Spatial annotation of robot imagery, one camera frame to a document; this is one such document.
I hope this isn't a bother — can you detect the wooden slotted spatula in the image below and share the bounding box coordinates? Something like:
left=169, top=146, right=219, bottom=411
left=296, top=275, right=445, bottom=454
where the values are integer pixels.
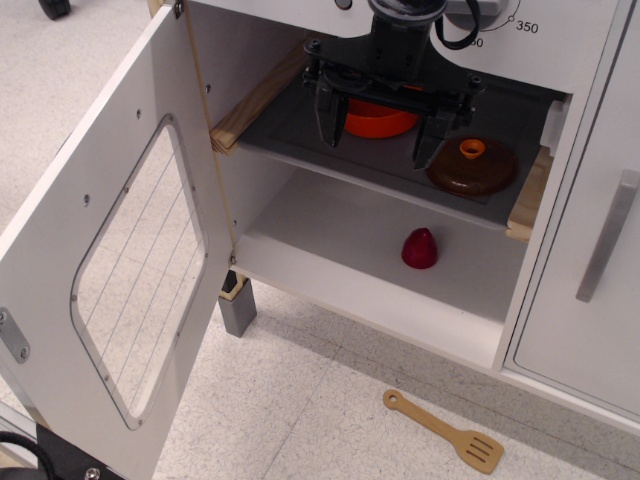
left=383, top=389, right=505, bottom=475

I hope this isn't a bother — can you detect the black caster wheel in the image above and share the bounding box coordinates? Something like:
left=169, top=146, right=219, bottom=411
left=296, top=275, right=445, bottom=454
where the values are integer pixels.
left=38, top=0, right=71, bottom=20

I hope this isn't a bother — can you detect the red toy fruit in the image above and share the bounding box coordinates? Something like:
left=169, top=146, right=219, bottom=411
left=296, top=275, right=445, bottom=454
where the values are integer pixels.
left=401, top=228, right=438, bottom=269

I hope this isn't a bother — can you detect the grey oven temperature knob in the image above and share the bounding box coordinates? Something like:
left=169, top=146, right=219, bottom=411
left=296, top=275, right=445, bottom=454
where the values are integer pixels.
left=445, top=0, right=509, bottom=20

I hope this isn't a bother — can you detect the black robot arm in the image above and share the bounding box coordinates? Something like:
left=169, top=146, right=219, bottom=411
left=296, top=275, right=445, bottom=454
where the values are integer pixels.
left=303, top=1, right=485, bottom=170

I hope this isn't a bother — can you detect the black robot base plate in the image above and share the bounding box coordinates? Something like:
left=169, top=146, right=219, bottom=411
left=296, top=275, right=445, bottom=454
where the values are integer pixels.
left=0, top=424, right=126, bottom=480

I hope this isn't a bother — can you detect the white cupboard door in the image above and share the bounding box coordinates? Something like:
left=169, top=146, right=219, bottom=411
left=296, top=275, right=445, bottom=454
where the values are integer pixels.
left=512, top=30, right=639, bottom=418

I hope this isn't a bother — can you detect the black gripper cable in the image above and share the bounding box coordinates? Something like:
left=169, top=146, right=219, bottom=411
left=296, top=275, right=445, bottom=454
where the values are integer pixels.
left=432, top=0, right=482, bottom=51

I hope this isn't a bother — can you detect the grey cabinet leg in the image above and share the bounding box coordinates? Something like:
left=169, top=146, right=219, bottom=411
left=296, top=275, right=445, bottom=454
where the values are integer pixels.
left=218, top=270, right=257, bottom=337

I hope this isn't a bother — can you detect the brown pot lid orange knob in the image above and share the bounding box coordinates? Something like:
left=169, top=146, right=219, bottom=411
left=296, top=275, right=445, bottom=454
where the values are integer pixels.
left=426, top=138, right=518, bottom=197

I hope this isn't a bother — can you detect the white toy kitchen oven cabinet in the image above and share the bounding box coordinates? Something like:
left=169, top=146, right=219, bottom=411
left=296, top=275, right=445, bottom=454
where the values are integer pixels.
left=144, top=0, right=640, bottom=435

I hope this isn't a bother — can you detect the silver cupboard door handle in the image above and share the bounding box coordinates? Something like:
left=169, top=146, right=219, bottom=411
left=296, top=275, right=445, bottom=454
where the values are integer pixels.
left=576, top=169, right=639, bottom=303

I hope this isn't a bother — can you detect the orange plastic bowl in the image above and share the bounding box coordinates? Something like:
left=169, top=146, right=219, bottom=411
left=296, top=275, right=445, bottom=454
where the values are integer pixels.
left=345, top=99, right=420, bottom=139

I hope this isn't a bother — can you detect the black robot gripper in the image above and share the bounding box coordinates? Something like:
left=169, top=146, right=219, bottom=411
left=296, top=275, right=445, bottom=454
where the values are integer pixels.
left=303, top=12, right=485, bottom=170

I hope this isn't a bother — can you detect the white oven door with window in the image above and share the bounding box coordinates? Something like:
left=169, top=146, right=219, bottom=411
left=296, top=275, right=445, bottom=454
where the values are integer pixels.
left=1, top=5, right=231, bottom=479

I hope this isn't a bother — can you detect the grey oven shelf tray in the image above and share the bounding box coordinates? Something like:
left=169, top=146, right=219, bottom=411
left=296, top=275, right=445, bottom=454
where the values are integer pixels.
left=239, top=81, right=565, bottom=229

